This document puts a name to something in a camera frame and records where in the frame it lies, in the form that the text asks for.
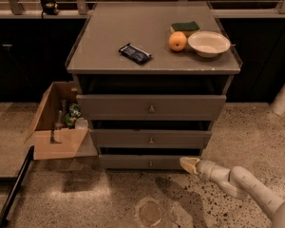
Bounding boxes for grey bottom drawer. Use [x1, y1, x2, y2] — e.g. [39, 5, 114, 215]
[98, 154, 203, 171]

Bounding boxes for grey drawer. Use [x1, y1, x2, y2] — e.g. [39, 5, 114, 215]
[98, 154, 203, 171]
[77, 94, 226, 121]
[90, 129, 211, 149]

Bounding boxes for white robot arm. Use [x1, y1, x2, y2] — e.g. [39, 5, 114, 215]
[180, 83, 285, 228]

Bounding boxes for grey middle drawer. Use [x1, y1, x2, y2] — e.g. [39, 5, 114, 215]
[90, 129, 211, 149]

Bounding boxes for grey drawer cabinet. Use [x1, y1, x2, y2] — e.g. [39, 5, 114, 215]
[67, 1, 241, 157]

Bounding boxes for grey top drawer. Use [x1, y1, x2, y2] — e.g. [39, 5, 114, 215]
[77, 94, 226, 121]

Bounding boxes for open cardboard box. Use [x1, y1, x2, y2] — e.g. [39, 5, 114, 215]
[25, 82, 97, 160]

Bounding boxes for round floor drain cover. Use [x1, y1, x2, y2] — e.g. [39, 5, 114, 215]
[139, 201, 162, 227]

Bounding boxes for white plastic cup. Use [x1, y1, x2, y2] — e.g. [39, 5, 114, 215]
[75, 118, 88, 129]

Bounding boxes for white bowl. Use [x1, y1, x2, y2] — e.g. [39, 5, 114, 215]
[188, 31, 231, 58]

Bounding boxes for orange round fruit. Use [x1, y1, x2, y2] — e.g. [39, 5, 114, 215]
[168, 31, 187, 51]

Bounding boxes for green crumpled packet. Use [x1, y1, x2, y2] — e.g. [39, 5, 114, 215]
[65, 104, 82, 128]

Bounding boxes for dark blue snack packet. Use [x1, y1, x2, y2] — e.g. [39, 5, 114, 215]
[119, 43, 151, 65]

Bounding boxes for clear glass bottle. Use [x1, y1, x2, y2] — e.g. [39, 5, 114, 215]
[54, 100, 67, 130]

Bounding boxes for green yellow sponge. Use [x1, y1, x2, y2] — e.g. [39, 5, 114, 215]
[170, 21, 200, 37]

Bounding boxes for black floor bar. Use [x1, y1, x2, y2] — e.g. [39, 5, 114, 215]
[0, 146, 34, 228]

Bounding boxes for black device on ledge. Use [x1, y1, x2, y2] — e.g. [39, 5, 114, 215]
[41, 2, 59, 17]

